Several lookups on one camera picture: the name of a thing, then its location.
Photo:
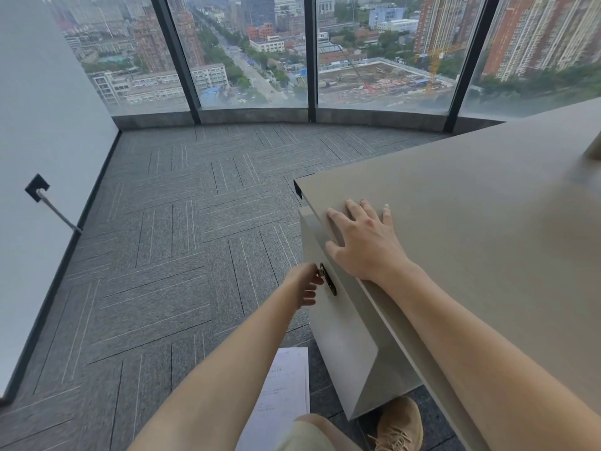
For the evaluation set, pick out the person's right hand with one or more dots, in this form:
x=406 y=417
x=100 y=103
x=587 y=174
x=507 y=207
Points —
x=371 y=251

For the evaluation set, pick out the person's left hand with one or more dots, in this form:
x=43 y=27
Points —
x=296 y=285

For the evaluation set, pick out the person's right middle finger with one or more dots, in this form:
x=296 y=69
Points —
x=357 y=214

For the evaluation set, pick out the person's right thumb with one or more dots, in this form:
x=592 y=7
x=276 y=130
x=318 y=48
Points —
x=339 y=258

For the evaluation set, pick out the person's right little finger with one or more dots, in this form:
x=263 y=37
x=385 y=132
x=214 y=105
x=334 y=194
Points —
x=387 y=215

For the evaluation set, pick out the person's left thumb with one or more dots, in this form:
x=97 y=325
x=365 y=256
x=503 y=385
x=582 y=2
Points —
x=311 y=267

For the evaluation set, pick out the small silver key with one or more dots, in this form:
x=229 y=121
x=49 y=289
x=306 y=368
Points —
x=321 y=272

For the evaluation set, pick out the person's left forearm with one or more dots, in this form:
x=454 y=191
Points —
x=220 y=380

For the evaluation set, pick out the person's right forearm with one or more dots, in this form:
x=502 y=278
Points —
x=479 y=352

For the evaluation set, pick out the black drawer lock plate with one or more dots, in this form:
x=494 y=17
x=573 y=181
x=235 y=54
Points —
x=331 y=285

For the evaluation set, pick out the beige drawer cabinet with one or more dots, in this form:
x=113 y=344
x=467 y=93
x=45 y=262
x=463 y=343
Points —
x=338 y=342

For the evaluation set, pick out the beige office desk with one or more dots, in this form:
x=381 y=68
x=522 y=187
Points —
x=493 y=206

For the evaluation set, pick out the white printed paper sheet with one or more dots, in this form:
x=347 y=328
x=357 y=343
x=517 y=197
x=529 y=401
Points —
x=281 y=385

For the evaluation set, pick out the grey window sill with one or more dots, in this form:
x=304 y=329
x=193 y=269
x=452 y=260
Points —
x=253 y=117

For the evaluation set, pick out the person's beige shorts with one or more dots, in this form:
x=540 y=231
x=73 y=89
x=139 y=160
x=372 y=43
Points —
x=305 y=439

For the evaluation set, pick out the tan lace-up shoe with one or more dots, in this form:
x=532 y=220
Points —
x=399 y=425

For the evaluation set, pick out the black skirting board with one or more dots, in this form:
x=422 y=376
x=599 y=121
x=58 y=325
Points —
x=65 y=258

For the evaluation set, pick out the dark window frame post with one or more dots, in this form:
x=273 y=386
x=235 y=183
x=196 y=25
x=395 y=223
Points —
x=469 y=65
x=176 y=56
x=310 y=56

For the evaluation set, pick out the black wall socket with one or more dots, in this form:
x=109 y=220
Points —
x=34 y=184

